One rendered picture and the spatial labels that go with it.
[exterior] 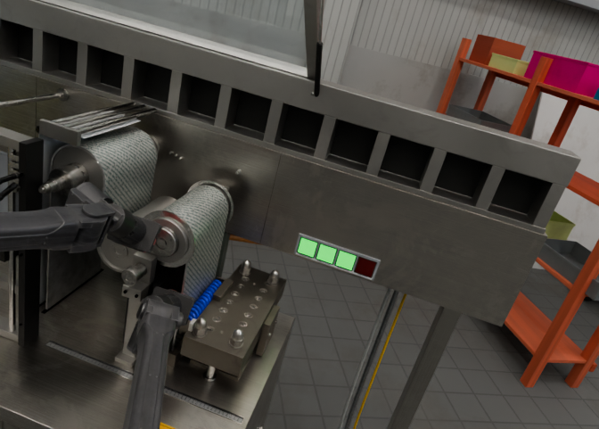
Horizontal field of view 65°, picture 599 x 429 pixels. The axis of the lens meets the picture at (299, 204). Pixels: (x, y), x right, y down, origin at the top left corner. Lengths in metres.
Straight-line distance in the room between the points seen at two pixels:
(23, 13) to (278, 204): 0.94
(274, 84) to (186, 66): 0.26
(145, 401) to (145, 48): 0.97
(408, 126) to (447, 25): 3.48
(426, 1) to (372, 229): 3.45
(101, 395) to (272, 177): 0.70
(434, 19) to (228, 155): 3.50
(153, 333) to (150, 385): 0.13
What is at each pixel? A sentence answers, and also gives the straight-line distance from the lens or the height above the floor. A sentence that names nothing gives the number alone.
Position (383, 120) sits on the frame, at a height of 1.61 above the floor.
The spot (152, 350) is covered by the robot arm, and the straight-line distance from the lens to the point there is 0.91.
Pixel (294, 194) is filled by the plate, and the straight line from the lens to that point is 1.36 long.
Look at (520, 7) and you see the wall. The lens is 5.04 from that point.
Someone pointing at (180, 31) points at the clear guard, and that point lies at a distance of 1.41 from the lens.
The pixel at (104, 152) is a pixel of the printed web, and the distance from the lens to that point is 1.23.
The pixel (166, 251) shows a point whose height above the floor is 1.23.
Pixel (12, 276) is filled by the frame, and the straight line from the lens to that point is 1.32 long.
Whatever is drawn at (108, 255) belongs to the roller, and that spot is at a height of 1.15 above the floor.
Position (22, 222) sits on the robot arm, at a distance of 0.86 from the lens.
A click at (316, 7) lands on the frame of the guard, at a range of 1.07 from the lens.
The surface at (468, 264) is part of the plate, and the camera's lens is 1.39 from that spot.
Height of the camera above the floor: 1.83
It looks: 23 degrees down
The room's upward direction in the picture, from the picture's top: 15 degrees clockwise
